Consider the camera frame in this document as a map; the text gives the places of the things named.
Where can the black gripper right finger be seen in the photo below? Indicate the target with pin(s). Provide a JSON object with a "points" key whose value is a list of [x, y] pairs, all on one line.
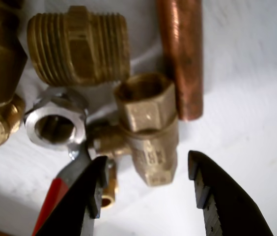
{"points": [[231, 209]]}

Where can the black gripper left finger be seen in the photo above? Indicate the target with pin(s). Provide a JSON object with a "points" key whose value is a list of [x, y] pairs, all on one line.
{"points": [[74, 204]]}

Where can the small brass hex nipple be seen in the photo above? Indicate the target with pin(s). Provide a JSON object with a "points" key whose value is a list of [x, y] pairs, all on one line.
{"points": [[112, 182]]}

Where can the steel hex nut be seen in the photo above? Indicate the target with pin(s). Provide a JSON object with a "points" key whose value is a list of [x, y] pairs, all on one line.
{"points": [[78, 127]]}

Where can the brass hex nut fitting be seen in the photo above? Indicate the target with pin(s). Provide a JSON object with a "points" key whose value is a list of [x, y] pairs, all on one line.
{"points": [[13, 115]]}

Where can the white plywood board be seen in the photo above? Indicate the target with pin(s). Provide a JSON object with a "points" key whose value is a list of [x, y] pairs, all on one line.
{"points": [[239, 98]]}

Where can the brass double threaded nipple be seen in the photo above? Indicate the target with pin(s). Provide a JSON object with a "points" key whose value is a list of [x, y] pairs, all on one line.
{"points": [[79, 49]]}

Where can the copper pipe piece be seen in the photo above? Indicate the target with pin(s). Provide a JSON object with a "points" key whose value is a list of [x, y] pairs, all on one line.
{"points": [[182, 61]]}

